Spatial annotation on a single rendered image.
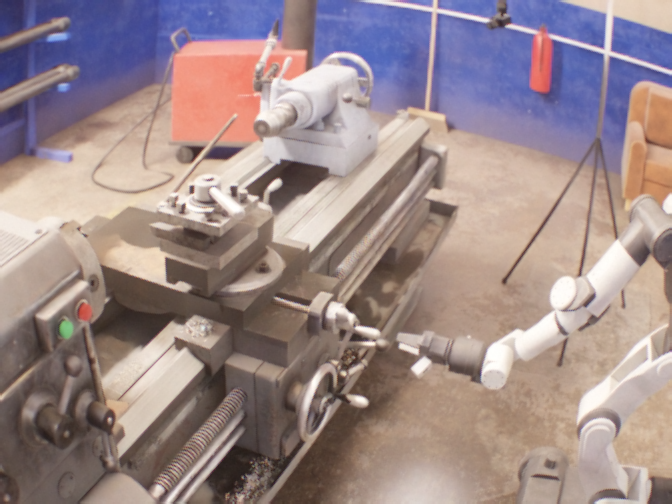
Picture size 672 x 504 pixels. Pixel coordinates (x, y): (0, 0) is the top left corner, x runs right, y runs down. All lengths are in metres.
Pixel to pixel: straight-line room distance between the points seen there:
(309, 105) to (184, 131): 2.50
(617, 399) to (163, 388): 1.16
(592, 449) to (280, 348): 0.92
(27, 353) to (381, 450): 1.82
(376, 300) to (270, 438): 1.05
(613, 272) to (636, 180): 3.42
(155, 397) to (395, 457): 1.28
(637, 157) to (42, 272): 4.31
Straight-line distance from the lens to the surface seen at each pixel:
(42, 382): 1.11
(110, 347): 1.92
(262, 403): 1.75
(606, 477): 2.15
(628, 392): 1.94
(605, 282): 1.60
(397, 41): 5.86
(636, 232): 1.59
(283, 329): 1.71
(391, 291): 2.80
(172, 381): 1.61
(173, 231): 1.65
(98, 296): 1.46
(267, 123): 2.24
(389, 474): 2.58
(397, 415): 2.84
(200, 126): 4.82
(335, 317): 1.74
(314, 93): 2.42
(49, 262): 1.12
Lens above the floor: 1.84
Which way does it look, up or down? 28 degrees down
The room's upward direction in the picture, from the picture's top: 4 degrees clockwise
